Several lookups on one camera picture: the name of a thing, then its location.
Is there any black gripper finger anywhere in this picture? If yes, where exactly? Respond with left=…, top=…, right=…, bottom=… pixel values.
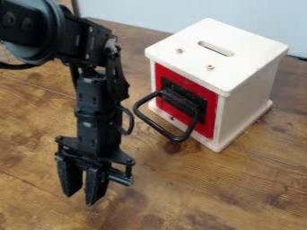
left=55, top=155, right=83, bottom=197
left=85, top=167, right=109, bottom=206

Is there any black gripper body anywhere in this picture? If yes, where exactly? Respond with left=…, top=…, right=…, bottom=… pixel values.
left=55, top=136, right=136, bottom=186

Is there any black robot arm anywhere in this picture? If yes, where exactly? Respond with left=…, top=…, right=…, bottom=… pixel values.
left=0, top=0, right=135, bottom=206

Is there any red drawer front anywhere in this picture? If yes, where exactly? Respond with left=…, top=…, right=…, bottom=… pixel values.
left=155, top=64, right=219, bottom=138

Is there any white wooden box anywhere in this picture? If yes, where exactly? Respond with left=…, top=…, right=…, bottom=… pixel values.
left=145, top=18, right=290, bottom=152

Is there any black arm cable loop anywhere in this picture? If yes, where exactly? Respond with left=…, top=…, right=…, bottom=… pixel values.
left=116, top=103, right=136, bottom=136

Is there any black metal drawer handle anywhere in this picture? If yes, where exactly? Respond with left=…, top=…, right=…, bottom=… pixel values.
left=132, top=87, right=206, bottom=143

